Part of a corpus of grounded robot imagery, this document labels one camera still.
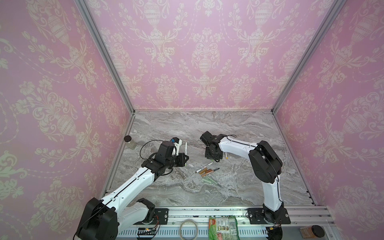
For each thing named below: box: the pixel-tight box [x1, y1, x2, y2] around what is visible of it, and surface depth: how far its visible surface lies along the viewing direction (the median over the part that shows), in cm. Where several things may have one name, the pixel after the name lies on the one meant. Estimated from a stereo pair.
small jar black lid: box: [124, 135, 132, 142], surface depth 94 cm
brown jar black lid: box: [299, 225, 325, 239], surface depth 65 cm
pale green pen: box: [205, 175, 223, 188], surface depth 87 cm
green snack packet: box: [208, 215, 240, 240], surface depth 71 cm
